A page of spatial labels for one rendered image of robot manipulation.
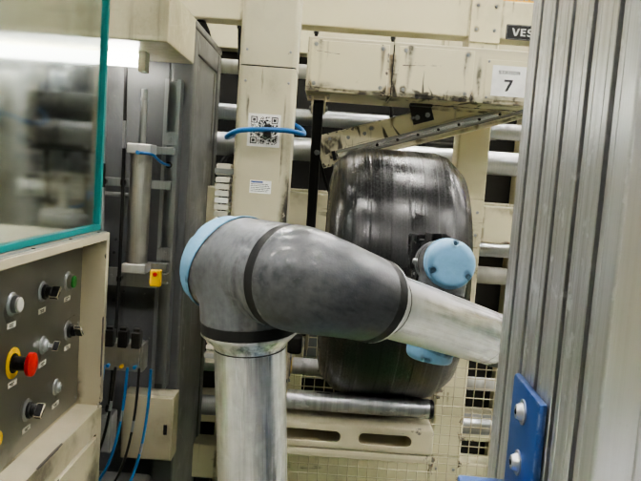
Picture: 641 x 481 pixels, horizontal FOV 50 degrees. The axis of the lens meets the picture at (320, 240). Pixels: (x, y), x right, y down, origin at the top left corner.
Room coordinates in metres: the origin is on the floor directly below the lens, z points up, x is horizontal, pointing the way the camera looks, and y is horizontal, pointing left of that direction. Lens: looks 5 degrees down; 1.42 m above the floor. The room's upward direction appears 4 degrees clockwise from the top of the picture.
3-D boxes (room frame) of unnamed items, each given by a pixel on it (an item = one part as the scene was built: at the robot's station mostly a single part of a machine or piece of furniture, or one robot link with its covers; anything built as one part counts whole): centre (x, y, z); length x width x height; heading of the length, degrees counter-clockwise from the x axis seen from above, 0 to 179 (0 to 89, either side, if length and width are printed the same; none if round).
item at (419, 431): (1.54, -0.11, 0.84); 0.36 x 0.09 x 0.06; 90
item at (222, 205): (1.63, 0.23, 1.19); 0.05 x 0.04 x 0.48; 0
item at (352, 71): (1.98, -0.23, 1.71); 0.61 x 0.25 x 0.15; 90
